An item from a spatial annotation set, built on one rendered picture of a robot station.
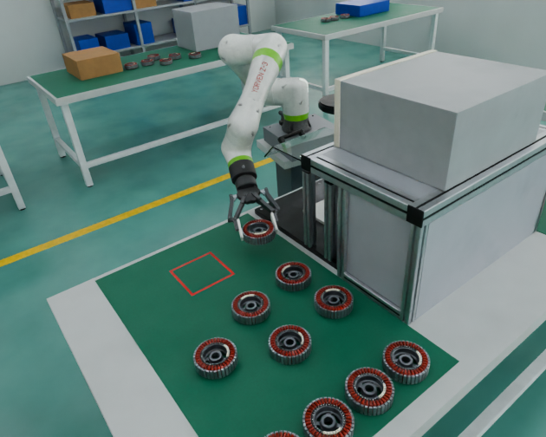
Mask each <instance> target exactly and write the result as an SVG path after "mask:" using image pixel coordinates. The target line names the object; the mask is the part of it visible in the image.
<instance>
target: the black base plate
mask: <svg viewBox="0 0 546 437"><path fill-rule="evenodd" d="M324 180H325V179H321V180H319V181H317V182H316V183H315V202H316V203H318V202H320V201H322V200H324ZM275 201H276V202H277V204H278V205H279V206H280V212H279V213H277V214H276V215H277V217H278V223H276V225H277V228H278V230H279V231H280V232H282V233H284V234H285V235H287V236H288V237H290V238H292V239H293V240H294V241H296V242H297V243H298V244H299V245H301V246H303V247H304V248H306V249H307V250H309V251H310V252H312V253H313V254H315V255H316V256H317V257H319V258H320V259H322V260H323V261H324V262H326V263H327V264H329V265H331V266H332V267H334V268H335V269H337V258H336V259H333V260H332V261H331V262H330V261H328V259H326V258H325V257H324V224H322V223H320V222H319V221H317V220H316V245H312V247H310V248H309V247H308V245H305V244H304V223H303V211H302V210H303V195H302V188H301V189H299V190H297V191H295V192H292V193H290V194H288V195H285V196H283V197H281V198H279V199H276V200H275ZM255 214H256V215H257V216H259V217H260V218H262V219H266V220H269V221H271V218H270V213H269V212H268V211H266V210H265V209H264V208H263V207H262V206H260V207H258V208H256V209H255ZM271 222H272V221H271Z"/></svg>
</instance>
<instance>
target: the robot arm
mask: <svg viewBox="0 0 546 437"><path fill-rule="evenodd" d="M287 52H288V46H287V43H286V41H285V39H284V38H283V37H282V36H281V35H279V34H277V33H273V32H271V33H264V34H258V35H239V34H229V35H227V36H224V37H223V38H222V39H221V41H220V43H219V45H218V55H219V57H220V59H221V60H222V62H223V63H225V64H226V65H227V66H228V67H229V68H231V69H232V70H233V71H234V72H235V73H236V75H237V76H238V77H239V78H240V80H241V81H242V83H243V84H244V90H243V93H242V94H241V96H240V98H239V100H238V102H237V105H236V106H235V108H234V109H233V111H232V113H231V115H230V117H229V119H228V122H227V129H226V134H225V137H224V140H223V142H222V145H221V150H222V154H223V156H224V158H225V160H226V162H227V165H228V168H229V172H230V176H231V182H232V183H233V184H234V185H235V186H236V189H237V194H235V195H232V194H230V195H229V196H230V206H229V212H228V222H229V223H230V222H232V223H233V224H234V226H235V230H236V231H239V235H240V238H241V241H243V240H244V236H243V233H242V228H241V225H240V221H239V216H240V213H241V211H242V210H243V207H244V204H246V205H248V204H254V203H255V202H257V203H258V204H259V205H260V206H262V207H263V208H264V209H265V210H266V211H268V212H269V213H270V218H271V221H272V223H273V224H274V225H275V228H276V234H277V233H278V228H277V225H276V223H278V217H277V215H276V214H277V213H279V212H280V206H279V205H278V204H277V202H276V201H275V200H274V199H273V198H272V196H271V195H270V193H269V190H268V188H267V187H265V188H264V189H263V190H260V189H259V188H258V187H257V182H256V179H257V172H256V169H255V166H254V163H253V159H252V156H251V147H252V143H253V140H254V138H255V136H256V134H257V130H258V128H259V122H260V118H261V114H262V111H263V106H281V107H282V108H283V111H281V110H280V111H279V112H278V113H279V114H280V115H281V117H282V119H281V120H280V121H279V125H281V126H282V130H283V131H284V132H285V133H286V134H290V133H292V132H295V131H297V130H300V129H303V131H304V133H307V132H308V131H310V130H311V128H312V125H311V123H310V122H309V86H308V82H307V81H306V80H305V79H303V78H300V77H290V78H277V76H278V74H279V72H280V70H281V67H282V65H283V63H284V60H285V57H286V55H287ZM260 193H261V194H262V195H263V196H265V198H266V199H267V200H268V201H269V202H270V204H271V205H272V206H270V205H269V204H268V203H267V202H265V201H264V200H263V199H262V198H261V197H260ZM236 198H238V199H239V200H240V204H239V206H238V208H237V211H236V213H235V215H234V218H233V217H232V212H233V206H234V201H236Z"/></svg>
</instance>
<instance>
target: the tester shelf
mask: <svg viewBox="0 0 546 437"><path fill-rule="evenodd" d="M545 154H546V126H544V125H541V124H540V126H539V129H538V132H537V136H536V141H535V142H533V143H531V144H529V145H528V146H526V147H524V148H522V149H521V150H519V151H517V152H515V153H513V154H512V155H510V156H508V157H506V158H505V159H503V160H500V161H499V162H498V163H496V164H494V165H492V166H490V167H488V168H486V169H484V170H483V171H481V172H480V173H477V174H475V175H473V176H472V177H470V178H469V179H466V180H465V181H463V182H461V183H459V184H457V185H456V186H454V187H452V188H450V189H449V190H447V191H445V192H444V191H442V190H439V189H438V188H435V187H433V186H429V185H427V184H425V183H423V182H421V181H418V180H416V179H413V178H411V177H408V176H406V175H404V174H402V173H398V172H396V171H394V170H392V169H390V168H387V167H385V166H382V165H380V164H377V163H375V162H372V161H371V160H367V159H365V158H362V157H361V156H359V155H356V154H354V153H350V152H349V151H346V150H344V149H341V148H339V147H334V142H331V143H329V144H327V145H325V146H322V147H318V148H316V149H314V150H311V151H309V152H306V153H303V154H301V168H302V169H304V170H306V171H308V172H310V173H313V174H315V175H316V176H318V177H320V178H322V179H325V180H326V181H328V182H330V183H332V184H334V185H336V186H339V187H340V188H342V189H344V190H346V191H348V192H351V193H352V194H354V195H356V196H358V197H360V198H362V199H364V200H366V201H368V202H370V203H372V204H374V205H377V206H378V207H380V208H382V209H384V210H386V211H388V212H390V213H392V214H394V215H396V216H398V217H400V218H402V219H404V220H406V221H407V222H409V223H411V224H413V225H416V226H418V227H419V228H422V227H423V226H425V225H427V224H429V223H431V222H433V220H435V219H437V218H439V217H441V216H442V215H444V214H446V213H447V212H449V211H451V210H452V209H454V208H456V207H457V206H459V205H461V204H463V203H464V202H465V201H467V200H469V199H471V198H473V197H475V196H476V195H478V194H480V193H481V192H483V191H484V190H486V189H488V188H489V187H491V186H493V185H495V184H496V183H498V182H499V181H501V180H503V179H505V178H507V177H508V176H510V175H512V174H513V173H515V172H516V171H518V170H520V169H522V168H523V167H525V166H527V165H528V164H530V163H531V162H533V161H535V160H537V159H539V158H541V157H542V156H544V155H545Z"/></svg>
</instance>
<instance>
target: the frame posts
mask: <svg viewBox="0 0 546 437"><path fill-rule="evenodd" d="M302 195H303V223H304V244H305V245H308V247H309V248H310V247H312V245H316V217H315V174H313V173H310V172H308V171H306V170H304V169H302ZM337 207H338V186H336V185H334V184H332V183H330V182H328V181H326V180H324V257H325V258H326V259H328V261H330V262H331V261H332V260H333V259H336V258H337Z"/></svg>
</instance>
